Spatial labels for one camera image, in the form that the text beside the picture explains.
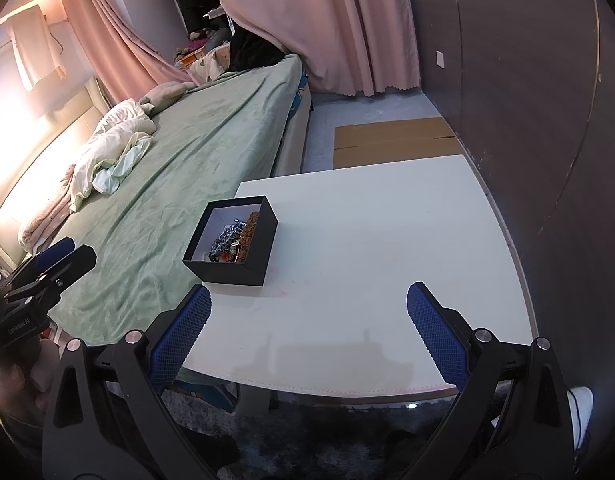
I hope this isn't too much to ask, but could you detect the white crumpled quilt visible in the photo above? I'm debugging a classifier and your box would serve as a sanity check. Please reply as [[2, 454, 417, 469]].
[[70, 100, 156, 212]]

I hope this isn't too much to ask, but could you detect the person's left hand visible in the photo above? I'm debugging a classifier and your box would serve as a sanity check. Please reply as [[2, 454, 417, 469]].
[[0, 337, 58, 413]]

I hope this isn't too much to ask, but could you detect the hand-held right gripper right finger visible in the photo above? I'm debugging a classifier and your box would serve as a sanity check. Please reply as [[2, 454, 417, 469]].
[[397, 281, 576, 480]]

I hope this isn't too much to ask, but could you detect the bed with green blanket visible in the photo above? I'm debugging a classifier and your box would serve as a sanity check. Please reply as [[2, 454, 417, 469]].
[[47, 55, 304, 346]]

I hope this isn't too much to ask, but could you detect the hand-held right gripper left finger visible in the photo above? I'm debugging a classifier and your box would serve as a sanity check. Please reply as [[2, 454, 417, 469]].
[[41, 284, 223, 480]]

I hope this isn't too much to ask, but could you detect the wide pink curtain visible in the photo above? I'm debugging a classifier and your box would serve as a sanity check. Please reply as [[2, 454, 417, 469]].
[[207, 0, 421, 97]]

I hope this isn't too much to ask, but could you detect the brown bead bracelet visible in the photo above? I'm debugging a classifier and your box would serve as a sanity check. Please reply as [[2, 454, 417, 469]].
[[237, 211, 262, 263]]

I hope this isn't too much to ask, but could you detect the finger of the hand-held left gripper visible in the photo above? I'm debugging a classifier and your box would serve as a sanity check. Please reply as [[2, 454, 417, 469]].
[[4, 245, 98, 314], [14, 236, 78, 280]]

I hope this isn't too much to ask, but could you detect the white hanging towel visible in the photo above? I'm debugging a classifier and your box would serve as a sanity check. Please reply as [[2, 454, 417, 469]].
[[6, 5, 68, 92]]

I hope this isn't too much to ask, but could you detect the pink fleece blanket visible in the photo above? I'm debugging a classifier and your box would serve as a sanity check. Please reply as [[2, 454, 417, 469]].
[[18, 162, 79, 252]]

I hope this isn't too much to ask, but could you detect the black jewelry box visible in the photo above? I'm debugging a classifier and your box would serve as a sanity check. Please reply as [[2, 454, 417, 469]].
[[182, 195, 279, 287]]

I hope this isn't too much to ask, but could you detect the white bed base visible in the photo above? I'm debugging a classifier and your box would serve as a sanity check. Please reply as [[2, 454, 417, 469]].
[[274, 72, 314, 179]]

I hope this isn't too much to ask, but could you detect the beige padded headboard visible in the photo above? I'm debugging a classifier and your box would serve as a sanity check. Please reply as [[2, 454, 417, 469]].
[[0, 75, 114, 263]]

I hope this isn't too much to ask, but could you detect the narrow pink curtain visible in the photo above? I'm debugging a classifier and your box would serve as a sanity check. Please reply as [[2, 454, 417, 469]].
[[57, 0, 194, 106]]

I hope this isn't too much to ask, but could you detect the cream printed cushion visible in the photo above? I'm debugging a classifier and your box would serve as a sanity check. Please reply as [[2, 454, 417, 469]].
[[188, 45, 233, 84]]

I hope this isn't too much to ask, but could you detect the pile of stuffed toys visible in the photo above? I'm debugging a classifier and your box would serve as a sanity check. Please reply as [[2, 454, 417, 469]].
[[174, 25, 234, 62]]

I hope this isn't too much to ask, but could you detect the grey-green pillow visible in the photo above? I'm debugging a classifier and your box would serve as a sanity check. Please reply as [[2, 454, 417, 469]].
[[140, 81, 195, 114]]

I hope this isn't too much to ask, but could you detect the flat cardboard sheet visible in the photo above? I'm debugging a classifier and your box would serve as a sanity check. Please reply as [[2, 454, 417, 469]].
[[333, 117, 464, 169]]

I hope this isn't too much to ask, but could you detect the black cloth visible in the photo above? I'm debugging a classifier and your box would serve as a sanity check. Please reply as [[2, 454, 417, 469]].
[[227, 25, 298, 74]]

